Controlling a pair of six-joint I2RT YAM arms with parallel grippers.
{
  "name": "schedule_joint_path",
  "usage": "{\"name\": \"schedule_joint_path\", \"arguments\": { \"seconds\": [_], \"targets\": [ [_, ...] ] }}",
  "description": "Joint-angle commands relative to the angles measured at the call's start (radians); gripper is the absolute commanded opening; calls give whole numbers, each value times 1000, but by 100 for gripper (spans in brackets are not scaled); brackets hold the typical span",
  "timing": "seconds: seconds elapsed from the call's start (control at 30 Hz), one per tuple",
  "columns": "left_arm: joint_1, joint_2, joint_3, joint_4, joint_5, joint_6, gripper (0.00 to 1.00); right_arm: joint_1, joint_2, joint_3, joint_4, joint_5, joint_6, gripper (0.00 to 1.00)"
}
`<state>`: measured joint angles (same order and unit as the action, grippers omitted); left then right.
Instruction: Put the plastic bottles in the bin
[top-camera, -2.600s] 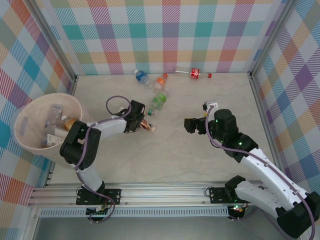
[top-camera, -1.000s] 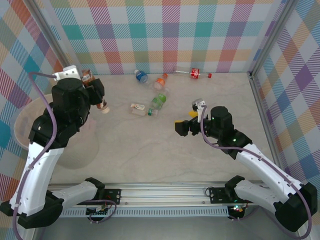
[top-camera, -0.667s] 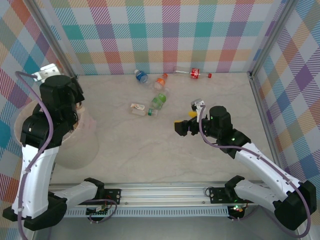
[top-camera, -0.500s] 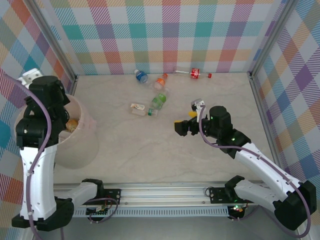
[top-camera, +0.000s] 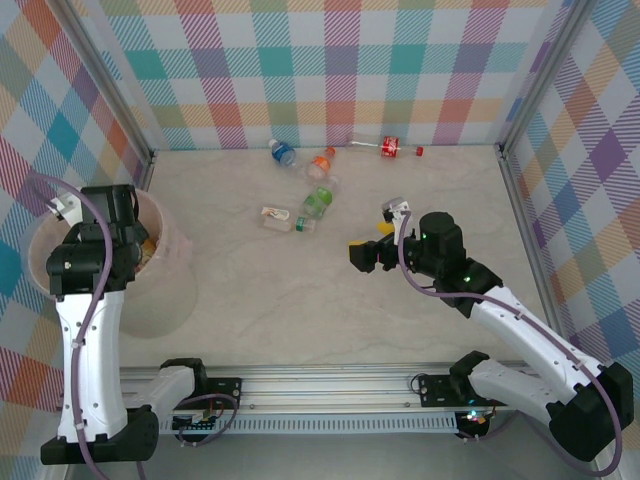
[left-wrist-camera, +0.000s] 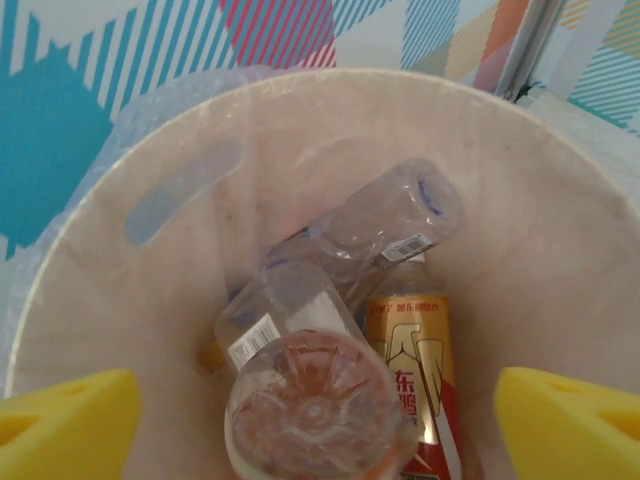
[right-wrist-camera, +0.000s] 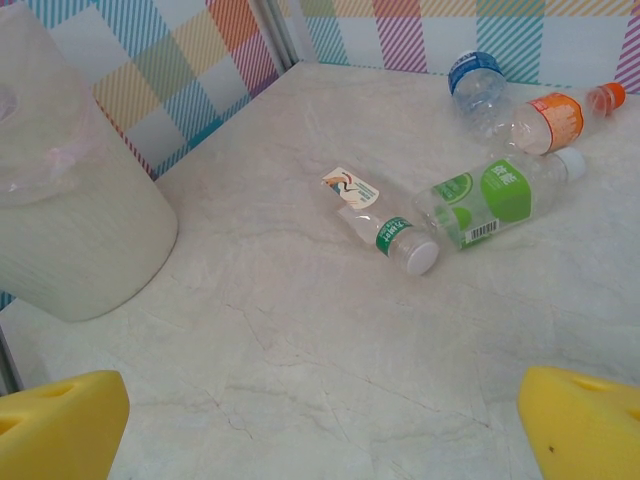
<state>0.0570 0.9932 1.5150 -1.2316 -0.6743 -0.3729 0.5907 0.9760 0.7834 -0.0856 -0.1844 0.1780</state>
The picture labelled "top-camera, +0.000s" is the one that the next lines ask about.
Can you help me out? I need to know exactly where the blue label bottle blue cap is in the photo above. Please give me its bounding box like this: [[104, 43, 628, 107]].
[[267, 138, 301, 167]]

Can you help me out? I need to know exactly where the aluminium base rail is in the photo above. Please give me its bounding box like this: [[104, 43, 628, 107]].
[[119, 366, 526, 416]]

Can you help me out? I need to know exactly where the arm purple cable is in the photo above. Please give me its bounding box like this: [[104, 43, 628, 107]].
[[27, 174, 239, 480], [397, 209, 625, 476]]

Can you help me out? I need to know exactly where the aluminium frame side bar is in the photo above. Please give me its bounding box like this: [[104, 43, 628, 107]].
[[497, 144, 574, 346]]

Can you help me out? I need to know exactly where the red label cola bottle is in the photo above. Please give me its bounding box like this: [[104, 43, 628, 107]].
[[347, 134, 426, 161]]

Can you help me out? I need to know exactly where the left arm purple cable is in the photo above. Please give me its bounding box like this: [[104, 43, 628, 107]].
[[27, 174, 239, 480]]

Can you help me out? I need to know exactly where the aluminium frame post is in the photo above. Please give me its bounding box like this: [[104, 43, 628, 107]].
[[497, 0, 599, 160], [58, 0, 159, 174]]

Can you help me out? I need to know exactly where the white slotted cable duct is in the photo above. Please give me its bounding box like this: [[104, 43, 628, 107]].
[[157, 414, 459, 435]]

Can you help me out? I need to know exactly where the small circuit board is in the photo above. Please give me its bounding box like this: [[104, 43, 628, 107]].
[[172, 412, 221, 434], [462, 409, 494, 429]]

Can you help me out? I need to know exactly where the white label bottle green cap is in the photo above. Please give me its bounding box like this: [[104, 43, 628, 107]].
[[257, 204, 317, 234]]

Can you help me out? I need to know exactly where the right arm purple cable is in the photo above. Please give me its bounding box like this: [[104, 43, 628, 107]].
[[397, 209, 625, 476]]

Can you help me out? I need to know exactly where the green label clear bottle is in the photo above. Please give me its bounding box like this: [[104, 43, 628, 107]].
[[301, 175, 342, 221]]

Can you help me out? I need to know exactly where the beige plastic bin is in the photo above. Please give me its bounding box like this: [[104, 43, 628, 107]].
[[27, 188, 200, 339]]

